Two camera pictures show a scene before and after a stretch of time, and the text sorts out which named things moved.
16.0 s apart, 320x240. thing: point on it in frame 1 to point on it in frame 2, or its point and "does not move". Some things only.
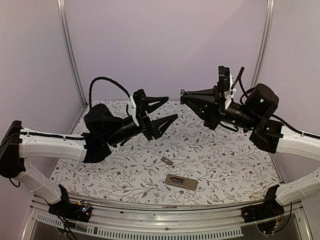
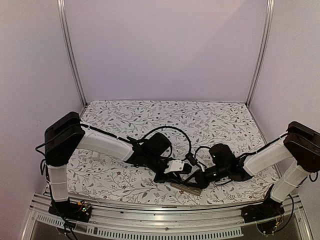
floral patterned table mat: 188,164 does not move
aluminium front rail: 111,220 does not move
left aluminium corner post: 62,5 does not move
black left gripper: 154,129 to 170,177
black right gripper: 205,108 to 201,182
